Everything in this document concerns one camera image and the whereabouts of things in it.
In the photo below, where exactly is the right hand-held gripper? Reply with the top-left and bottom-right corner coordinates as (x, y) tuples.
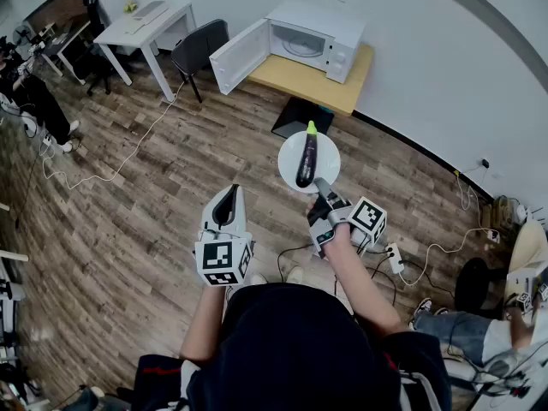
(307, 176), (389, 259)

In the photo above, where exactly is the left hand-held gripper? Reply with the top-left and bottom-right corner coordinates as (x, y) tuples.
(194, 183), (257, 289)

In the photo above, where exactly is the white round plate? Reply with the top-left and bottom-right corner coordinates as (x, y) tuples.
(277, 129), (343, 194)

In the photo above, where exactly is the purple eggplant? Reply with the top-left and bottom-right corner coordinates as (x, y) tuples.
(295, 120), (320, 189)

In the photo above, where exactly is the white microwave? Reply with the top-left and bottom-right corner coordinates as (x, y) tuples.
(208, 0), (368, 97)

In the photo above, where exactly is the person's left forearm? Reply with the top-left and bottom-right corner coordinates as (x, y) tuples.
(179, 283), (230, 363)

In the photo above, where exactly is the person's right forearm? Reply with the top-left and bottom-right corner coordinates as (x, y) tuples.
(320, 224), (410, 337)

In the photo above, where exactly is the white power strip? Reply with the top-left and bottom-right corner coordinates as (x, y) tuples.
(384, 241), (406, 275)

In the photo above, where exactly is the low wooden table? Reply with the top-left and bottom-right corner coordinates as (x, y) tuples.
(247, 43), (376, 117)

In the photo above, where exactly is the person's dark jacket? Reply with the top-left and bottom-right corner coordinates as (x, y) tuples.
(128, 283), (453, 411)

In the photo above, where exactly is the dark grey chair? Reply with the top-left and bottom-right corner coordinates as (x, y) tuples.
(170, 18), (231, 104)

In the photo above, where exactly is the brown cardboard box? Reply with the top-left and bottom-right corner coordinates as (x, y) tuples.
(481, 194), (521, 230)

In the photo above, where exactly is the black round stool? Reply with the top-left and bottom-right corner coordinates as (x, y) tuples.
(453, 257), (509, 320)

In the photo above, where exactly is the black office chair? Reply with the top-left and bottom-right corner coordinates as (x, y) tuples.
(74, 0), (115, 98)

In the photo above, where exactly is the white desk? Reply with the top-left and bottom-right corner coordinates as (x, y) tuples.
(92, 0), (197, 104)

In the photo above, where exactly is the beige chair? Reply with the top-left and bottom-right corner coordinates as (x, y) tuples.
(507, 220), (548, 299)

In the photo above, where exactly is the grey keyboard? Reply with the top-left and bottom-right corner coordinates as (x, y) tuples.
(131, 0), (170, 21)

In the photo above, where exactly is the dark top desk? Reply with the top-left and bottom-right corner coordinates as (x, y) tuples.
(40, 19), (93, 86)

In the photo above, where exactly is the black cable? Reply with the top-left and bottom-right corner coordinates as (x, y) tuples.
(276, 241), (317, 284)
(370, 253), (456, 308)

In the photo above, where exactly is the long white cable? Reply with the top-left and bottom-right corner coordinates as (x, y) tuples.
(40, 81), (188, 192)

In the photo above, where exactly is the thin white cable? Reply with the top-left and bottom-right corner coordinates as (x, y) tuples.
(453, 170), (484, 213)

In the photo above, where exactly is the wooden frame rack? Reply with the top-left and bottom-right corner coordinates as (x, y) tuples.
(0, 203), (48, 411)

